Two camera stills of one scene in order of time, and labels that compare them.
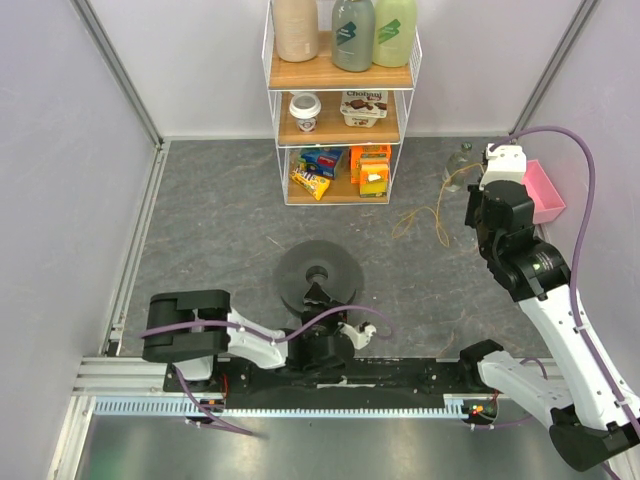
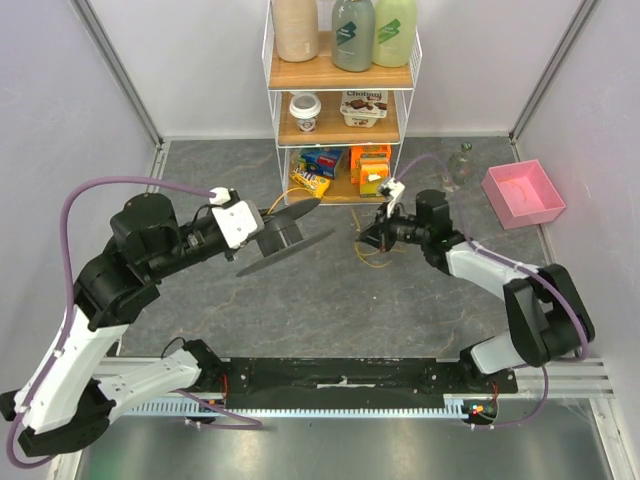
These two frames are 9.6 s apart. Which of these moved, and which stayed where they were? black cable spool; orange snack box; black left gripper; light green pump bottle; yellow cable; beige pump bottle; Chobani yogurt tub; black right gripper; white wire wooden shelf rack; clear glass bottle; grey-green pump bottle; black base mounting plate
Moved: black left gripper; black cable spool; black right gripper; yellow cable
Stayed: beige pump bottle; grey-green pump bottle; Chobani yogurt tub; orange snack box; white wire wooden shelf rack; black base mounting plate; light green pump bottle; clear glass bottle
